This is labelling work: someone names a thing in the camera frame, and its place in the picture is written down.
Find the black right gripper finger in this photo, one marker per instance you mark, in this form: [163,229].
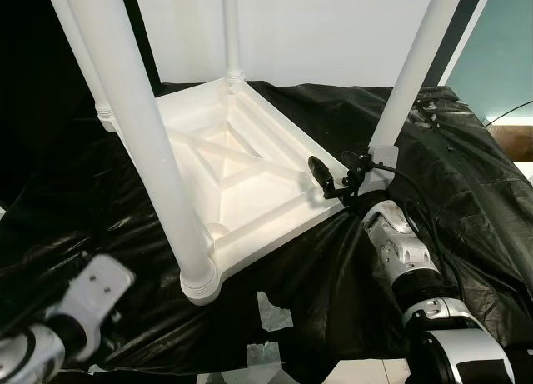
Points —
[321,174]

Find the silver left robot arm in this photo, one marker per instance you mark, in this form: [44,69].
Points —
[33,355]

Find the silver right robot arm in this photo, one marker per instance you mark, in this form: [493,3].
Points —
[400,251]

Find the black plastic sheet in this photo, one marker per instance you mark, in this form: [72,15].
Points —
[466,234]

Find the brown wooden table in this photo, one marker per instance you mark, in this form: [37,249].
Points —
[512,142]

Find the teal glass panel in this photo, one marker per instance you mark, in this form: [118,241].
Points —
[508,42]

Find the black door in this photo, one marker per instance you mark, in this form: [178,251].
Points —
[25,51]

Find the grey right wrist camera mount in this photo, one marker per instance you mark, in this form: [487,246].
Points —
[383,159]

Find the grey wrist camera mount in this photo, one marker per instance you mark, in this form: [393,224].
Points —
[100,284]
[383,159]

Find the dark door frame post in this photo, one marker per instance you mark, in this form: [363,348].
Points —
[462,42]

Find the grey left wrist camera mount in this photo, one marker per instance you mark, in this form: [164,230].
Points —
[100,284]

